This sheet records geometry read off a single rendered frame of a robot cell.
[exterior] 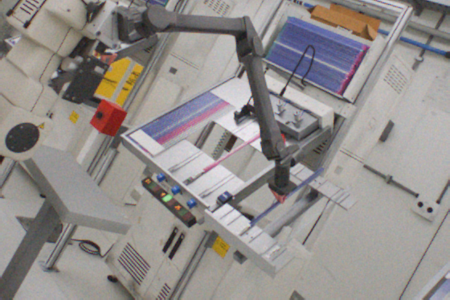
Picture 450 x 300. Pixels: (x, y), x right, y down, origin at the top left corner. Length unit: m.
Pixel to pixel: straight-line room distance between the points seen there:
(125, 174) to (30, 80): 2.09
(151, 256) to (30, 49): 1.31
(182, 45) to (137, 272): 1.53
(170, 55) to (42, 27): 1.89
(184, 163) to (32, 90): 0.83
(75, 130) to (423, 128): 2.35
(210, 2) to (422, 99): 1.66
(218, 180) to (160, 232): 0.58
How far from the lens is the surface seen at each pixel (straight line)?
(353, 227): 3.90
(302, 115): 2.39
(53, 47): 1.73
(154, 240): 2.69
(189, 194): 2.15
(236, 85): 2.74
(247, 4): 5.11
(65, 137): 3.44
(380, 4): 2.59
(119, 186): 3.74
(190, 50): 3.59
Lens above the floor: 1.19
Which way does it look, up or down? 1 degrees down
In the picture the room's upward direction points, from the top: 29 degrees clockwise
